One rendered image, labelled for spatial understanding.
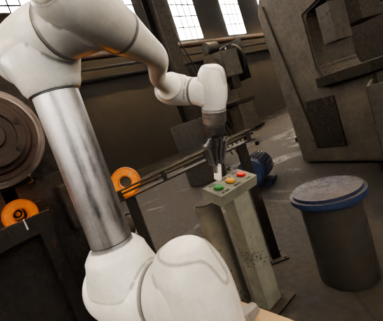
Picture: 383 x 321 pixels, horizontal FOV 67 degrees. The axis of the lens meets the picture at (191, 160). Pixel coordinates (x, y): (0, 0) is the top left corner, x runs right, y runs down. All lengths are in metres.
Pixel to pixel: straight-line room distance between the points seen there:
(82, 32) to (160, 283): 0.50
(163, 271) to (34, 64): 0.48
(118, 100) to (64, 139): 8.15
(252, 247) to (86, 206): 0.82
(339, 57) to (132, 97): 6.69
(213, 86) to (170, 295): 0.68
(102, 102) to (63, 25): 8.01
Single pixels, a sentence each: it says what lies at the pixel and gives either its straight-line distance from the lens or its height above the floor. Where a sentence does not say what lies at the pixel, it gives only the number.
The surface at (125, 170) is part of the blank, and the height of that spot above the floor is 0.76.
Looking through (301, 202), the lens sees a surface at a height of 0.42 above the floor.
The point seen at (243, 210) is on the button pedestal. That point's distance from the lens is 1.26.
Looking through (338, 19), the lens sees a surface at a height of 1.27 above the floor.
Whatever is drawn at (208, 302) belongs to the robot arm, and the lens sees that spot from 0.62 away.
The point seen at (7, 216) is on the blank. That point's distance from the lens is 1.61.
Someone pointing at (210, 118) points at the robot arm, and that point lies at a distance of 1.05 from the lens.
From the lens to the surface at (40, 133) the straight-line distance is 1.63.
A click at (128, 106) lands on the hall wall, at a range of 8.89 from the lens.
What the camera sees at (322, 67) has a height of 0.97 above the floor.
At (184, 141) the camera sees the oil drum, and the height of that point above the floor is 0.65.
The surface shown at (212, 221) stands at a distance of 1.34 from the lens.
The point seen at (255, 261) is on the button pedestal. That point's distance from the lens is 1.34.
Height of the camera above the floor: 0.90
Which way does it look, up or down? 8 degrees down
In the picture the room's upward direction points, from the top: 19 degrees counter-clockwise
